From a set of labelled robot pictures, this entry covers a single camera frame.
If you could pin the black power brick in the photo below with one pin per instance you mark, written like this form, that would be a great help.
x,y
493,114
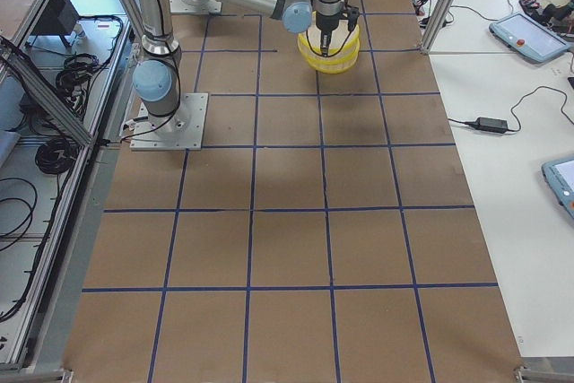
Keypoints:
x,y
493,125

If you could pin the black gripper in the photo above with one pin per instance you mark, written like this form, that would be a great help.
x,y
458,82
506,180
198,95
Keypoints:
x,y
326,24

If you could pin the teach pendant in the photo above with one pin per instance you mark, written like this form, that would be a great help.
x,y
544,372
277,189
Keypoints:
x,y
528,38
558,175

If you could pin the yellow bamboo steamer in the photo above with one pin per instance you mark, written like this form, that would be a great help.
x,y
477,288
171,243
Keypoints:
x,y
343,41
333,65

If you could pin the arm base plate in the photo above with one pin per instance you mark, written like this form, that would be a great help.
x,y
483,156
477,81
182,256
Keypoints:
x,y
195,7
184,131

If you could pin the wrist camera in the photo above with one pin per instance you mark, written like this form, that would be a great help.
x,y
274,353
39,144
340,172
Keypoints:
x,y
351,14

